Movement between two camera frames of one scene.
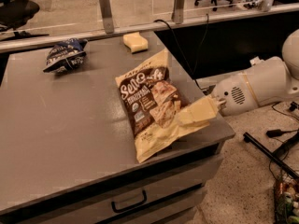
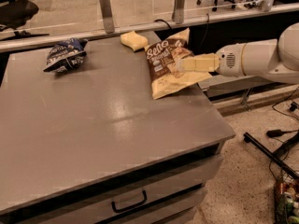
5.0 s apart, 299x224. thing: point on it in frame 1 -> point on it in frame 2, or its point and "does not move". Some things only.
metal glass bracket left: x=106 y=12 does not move
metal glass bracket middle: x=177 y=12 does not move
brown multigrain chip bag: x=151 y=98 -> x=162 y=60
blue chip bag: x=65 y=55 does not move
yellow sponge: x=135 y=42 does not move
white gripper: x=231 y=94 -> x=229 y=61
